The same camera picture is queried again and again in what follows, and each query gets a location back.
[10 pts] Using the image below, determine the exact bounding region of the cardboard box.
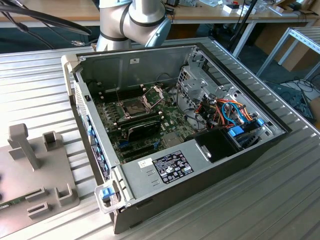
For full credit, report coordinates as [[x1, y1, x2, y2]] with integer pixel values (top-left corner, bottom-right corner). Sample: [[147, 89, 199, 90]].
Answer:
[[254, 23, 320, 73], [308, 96, 320, 123]]

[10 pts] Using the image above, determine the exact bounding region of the blue wire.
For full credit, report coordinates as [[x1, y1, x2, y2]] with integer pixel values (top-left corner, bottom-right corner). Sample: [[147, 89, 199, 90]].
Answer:
[[221, 100, 245, 126]]

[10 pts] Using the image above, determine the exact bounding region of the green motherboard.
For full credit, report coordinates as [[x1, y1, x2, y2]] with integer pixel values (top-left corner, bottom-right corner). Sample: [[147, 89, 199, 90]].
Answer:
[[93, 84, 208, 163]]

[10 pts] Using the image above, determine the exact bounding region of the grey power supply unit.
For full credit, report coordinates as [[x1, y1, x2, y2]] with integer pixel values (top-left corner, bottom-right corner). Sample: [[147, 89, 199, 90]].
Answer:
[[117, 139, 213, 201]]

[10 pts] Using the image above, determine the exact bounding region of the CPU socket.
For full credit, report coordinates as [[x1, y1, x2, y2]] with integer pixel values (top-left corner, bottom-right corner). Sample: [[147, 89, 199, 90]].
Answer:
[[116, 95, 155, 121]]

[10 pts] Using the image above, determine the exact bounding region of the black RAM slot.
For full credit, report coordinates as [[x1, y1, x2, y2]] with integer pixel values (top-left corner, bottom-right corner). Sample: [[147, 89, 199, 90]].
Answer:
[[102, 91, 148, 102], [116, 113, 165, 127], [100, 85, 145, 94], [116, 111, 163, 125], [99, 82, 144, 91], [115, 108, 162, 122], [101, 88, 147, 98]]

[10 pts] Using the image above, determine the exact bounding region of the metal socket cover frame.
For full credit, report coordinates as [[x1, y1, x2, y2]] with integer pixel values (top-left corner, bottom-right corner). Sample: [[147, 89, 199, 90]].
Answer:
[[139, 84, 166, 112]]

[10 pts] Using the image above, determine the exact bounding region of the grey case cable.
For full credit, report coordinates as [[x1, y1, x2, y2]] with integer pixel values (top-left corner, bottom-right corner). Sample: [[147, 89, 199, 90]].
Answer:
[[175, 84, 208, 131]]

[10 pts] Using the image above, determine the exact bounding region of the black stand pole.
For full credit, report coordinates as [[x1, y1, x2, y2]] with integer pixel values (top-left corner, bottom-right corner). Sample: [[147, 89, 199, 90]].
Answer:
[[226, 0, 259, 51]]

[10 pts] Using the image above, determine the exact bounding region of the aluminium frame shelf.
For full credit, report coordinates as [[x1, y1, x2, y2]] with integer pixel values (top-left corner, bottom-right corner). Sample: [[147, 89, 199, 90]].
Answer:
[[256, 26, 320, 81]]

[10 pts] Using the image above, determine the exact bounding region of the grey parts rack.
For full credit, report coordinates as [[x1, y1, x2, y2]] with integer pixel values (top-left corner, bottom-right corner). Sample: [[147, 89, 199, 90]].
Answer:
[[0, 123, 81, 238]]

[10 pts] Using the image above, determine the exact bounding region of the orange wire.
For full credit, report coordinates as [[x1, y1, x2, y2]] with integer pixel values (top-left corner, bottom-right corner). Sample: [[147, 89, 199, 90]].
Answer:
[[214, 98, 255, 123]]

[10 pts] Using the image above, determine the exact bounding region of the black wire plug cluster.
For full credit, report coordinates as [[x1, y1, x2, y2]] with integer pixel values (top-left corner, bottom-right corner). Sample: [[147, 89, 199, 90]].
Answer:
[[197, 98, 218, 128]]

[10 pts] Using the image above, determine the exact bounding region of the black thick cable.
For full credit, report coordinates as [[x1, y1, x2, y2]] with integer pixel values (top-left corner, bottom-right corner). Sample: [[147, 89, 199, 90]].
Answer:
[[0, 0, 93, 36]]

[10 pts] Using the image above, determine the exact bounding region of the grey chipset heatsink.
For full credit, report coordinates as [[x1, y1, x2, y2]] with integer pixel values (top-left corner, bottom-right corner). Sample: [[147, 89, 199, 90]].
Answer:
[[161, 131, 184, 149]]

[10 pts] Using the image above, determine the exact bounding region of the blue disk carrier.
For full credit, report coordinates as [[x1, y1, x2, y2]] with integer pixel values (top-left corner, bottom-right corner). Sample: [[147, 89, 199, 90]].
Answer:
[[226, 119, 266, 151]]

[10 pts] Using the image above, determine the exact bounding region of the wooden desk white frame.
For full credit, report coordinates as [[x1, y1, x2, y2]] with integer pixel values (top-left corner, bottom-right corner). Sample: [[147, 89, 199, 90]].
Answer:
[[0, 0, 101, 29], [171, 0, 317, 60]]

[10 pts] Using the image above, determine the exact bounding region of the metal drive cage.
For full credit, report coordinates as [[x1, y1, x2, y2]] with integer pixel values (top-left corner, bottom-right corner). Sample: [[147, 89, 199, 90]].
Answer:
[[174, 46, 242, 113]]

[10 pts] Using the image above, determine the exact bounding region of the black expansion slot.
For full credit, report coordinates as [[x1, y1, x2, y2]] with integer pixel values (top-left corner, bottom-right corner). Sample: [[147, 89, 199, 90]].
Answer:
[[121, 144, 155, 156], [122, 149, 157, 163]]

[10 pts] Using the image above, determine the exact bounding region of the flat cardboard piece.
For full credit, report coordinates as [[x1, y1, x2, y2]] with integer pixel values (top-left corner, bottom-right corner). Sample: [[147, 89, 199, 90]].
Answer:
[[272, 0, 320, 16]]

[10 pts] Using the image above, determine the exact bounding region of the white box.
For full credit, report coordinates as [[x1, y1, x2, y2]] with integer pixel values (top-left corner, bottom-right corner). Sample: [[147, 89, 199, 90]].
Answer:
[[221, 3, 257, 15]]

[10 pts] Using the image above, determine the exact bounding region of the blue case latch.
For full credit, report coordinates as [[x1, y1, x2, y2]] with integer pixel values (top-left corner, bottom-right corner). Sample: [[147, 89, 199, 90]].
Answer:
[[100, 186, 114, 202]]

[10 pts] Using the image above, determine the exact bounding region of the open PC case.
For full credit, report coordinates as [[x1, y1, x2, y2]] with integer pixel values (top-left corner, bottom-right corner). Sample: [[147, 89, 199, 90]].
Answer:
[[61, 37, 294, 235]]

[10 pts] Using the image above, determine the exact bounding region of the black graphics card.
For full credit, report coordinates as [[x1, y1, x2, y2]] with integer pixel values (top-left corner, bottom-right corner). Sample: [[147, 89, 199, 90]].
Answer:
[[121, 119, 162, 143]]

